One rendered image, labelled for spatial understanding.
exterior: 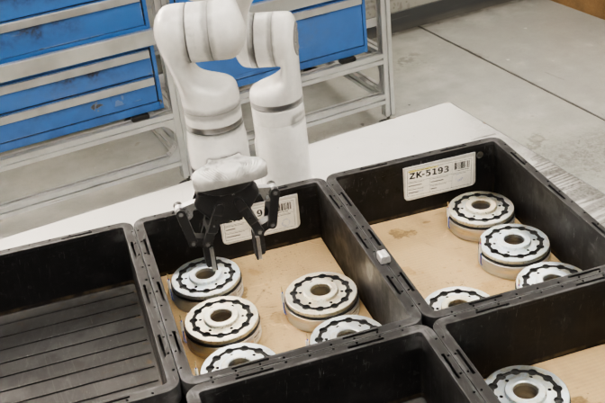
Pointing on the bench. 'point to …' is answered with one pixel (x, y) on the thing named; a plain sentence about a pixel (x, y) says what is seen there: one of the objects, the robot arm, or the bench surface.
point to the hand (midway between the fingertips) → (235, 252)
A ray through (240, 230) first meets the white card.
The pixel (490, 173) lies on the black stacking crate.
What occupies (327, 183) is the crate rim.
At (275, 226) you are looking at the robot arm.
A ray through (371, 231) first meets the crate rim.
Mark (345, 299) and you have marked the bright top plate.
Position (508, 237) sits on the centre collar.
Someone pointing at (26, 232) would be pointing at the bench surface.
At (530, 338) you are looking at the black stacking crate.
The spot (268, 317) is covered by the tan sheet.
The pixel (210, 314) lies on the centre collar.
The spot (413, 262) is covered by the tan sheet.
